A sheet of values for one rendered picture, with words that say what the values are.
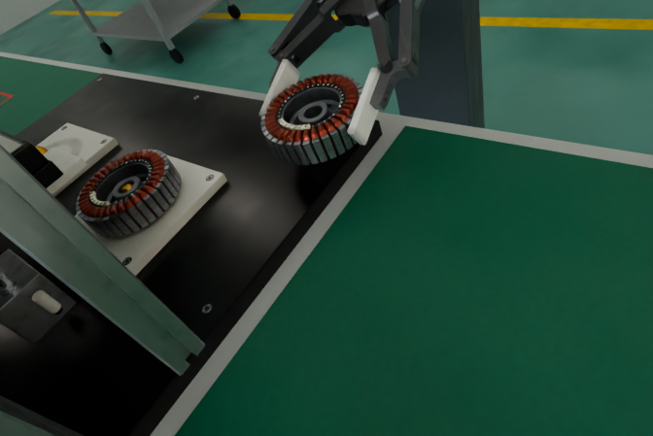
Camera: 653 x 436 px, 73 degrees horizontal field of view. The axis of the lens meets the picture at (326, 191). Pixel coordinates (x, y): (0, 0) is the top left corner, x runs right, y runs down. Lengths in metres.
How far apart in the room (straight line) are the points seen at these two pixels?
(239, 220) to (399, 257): 0.17
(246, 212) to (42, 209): 0.24
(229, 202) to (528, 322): 0.31
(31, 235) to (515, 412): 0.31
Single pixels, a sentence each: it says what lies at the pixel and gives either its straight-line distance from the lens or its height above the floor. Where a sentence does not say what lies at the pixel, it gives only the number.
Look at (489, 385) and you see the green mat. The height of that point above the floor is 0.75.
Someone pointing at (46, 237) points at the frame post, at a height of 0.93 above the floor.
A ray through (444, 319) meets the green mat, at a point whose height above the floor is 0.75.
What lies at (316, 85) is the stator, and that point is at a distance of 0.49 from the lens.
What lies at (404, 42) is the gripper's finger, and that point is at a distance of 0.45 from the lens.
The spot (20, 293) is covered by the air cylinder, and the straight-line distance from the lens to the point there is 0.50.
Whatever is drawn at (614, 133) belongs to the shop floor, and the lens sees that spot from 1.69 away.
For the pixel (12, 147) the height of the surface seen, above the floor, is 0.92.
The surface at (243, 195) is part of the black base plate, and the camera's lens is 0.50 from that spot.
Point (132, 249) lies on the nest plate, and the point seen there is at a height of 0.78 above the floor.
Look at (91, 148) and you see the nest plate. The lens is 0.73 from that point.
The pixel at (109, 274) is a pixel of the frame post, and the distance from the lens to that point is 0.32.
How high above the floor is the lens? 1.08
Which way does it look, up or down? 42 degrees down
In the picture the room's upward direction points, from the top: 22 degrees counter-clockwise
